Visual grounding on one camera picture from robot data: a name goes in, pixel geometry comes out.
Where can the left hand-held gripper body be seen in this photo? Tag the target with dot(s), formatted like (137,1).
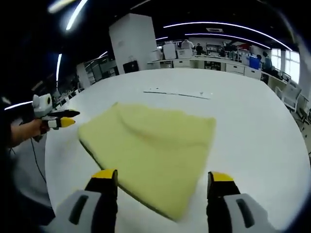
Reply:
(42,104)

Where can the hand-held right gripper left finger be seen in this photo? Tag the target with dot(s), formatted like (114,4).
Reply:
(107,201)

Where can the wide white pillar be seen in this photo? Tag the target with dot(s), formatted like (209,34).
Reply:
(132,41)

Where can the white ceiling light strip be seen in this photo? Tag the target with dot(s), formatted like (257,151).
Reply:
(55,6)
(213,23)
(59,65)
(103,54)
(161,38)
(218,35)
(19,104)
(76,14)

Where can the grey storage shelves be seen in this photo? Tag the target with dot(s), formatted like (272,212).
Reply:
(97,71)

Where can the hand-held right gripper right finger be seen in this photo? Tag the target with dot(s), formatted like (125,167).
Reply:
(218,206)

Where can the person's left hand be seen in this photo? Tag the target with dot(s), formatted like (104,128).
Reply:
(34,129)

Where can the group of white office chairs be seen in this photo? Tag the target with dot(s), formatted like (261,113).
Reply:
(290,94)

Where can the yellow grey blue garment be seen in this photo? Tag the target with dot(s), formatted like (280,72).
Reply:
(150,150)

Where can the black case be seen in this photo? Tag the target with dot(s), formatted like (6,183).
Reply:
(131,67)

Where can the row of white cabinets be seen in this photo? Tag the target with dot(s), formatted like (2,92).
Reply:
(233,68)

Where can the blue plastic crate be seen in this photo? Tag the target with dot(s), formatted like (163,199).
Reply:
(254,63)

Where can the ceiling air vent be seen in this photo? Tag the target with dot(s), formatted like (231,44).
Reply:
(214,29)

